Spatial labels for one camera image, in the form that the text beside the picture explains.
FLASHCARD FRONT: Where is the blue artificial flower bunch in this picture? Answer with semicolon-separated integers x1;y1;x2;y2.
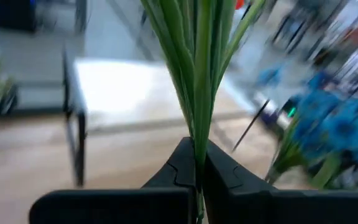
290;71;358;167

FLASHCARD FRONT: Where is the wooden shelf with black frame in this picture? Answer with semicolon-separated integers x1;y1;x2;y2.
61;46;270;187

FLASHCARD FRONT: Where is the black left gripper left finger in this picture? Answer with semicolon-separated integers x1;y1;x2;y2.
29;136;198;224

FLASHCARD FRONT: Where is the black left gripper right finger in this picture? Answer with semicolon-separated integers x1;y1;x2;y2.
203;139;358;224

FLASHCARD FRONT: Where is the red artificial flower bunch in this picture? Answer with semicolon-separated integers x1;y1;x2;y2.
140;0;267;224

